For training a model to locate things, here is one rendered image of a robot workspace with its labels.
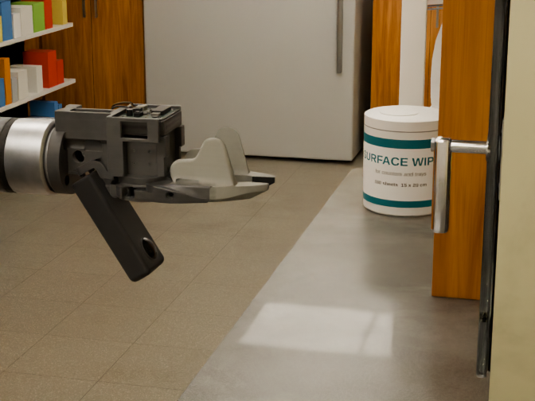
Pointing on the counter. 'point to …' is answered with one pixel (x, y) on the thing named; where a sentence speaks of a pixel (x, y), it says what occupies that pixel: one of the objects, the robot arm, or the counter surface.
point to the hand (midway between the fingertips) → (258, 189)
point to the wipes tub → (399, 160)
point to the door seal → (498, 187)
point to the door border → (495, 193)
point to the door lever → (440, 212)
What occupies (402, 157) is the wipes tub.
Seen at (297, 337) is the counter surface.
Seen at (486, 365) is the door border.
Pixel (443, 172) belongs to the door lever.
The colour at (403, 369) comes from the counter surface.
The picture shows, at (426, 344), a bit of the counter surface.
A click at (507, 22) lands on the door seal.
